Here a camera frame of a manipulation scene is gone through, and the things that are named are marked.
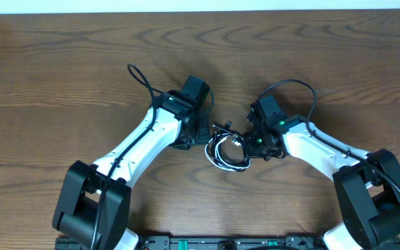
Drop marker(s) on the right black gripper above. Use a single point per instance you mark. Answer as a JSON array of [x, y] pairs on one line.
[[249, 137]]

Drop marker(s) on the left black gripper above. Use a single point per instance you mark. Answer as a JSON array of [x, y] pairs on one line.
[[201, 130]]

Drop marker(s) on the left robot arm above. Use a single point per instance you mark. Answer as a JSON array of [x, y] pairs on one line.
[[93, 206]]

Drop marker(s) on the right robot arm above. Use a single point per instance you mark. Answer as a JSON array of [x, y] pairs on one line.
[[367, 184]]

